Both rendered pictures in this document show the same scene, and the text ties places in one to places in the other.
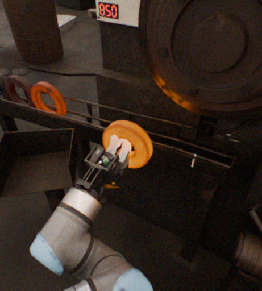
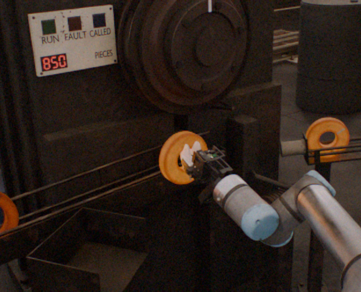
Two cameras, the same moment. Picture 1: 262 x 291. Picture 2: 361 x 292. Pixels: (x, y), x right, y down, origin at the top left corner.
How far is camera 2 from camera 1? 1.26 m
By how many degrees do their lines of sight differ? 54
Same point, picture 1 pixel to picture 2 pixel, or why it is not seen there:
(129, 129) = (190, 134)
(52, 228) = (251, 198)
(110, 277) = (305, 181)
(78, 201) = (238, 179)
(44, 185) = (122, 276)
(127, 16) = (77, 61)
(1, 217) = not seen: outside the picture
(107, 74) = (62, 135)
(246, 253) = not seen: hidden behind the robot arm
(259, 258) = not seen: hidden behind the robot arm
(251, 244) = (273, 197)
